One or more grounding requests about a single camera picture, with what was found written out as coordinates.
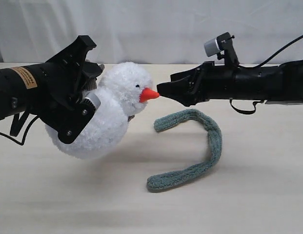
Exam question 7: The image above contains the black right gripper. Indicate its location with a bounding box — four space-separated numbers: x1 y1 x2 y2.
157 61 237 107

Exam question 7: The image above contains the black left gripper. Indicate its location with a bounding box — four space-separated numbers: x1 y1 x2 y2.
36 35 102 144

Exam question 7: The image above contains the teal fuzzy knit scarf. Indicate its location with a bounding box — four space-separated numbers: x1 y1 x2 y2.
146 109 223 193

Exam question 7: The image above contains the white plush snowman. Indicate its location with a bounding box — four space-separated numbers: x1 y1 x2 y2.
45 61 159 159

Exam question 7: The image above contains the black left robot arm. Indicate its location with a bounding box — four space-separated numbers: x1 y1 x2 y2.
0 35 104 144

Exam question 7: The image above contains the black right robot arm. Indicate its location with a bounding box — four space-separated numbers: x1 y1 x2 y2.
157 60 303 107

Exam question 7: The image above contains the white curtain backdrop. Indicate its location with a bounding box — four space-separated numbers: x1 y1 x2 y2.
0 0 303 64

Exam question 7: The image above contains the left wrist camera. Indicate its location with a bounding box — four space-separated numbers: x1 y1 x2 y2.
81 90 101 112

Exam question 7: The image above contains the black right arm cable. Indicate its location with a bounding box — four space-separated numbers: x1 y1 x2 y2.
229 33 303 115

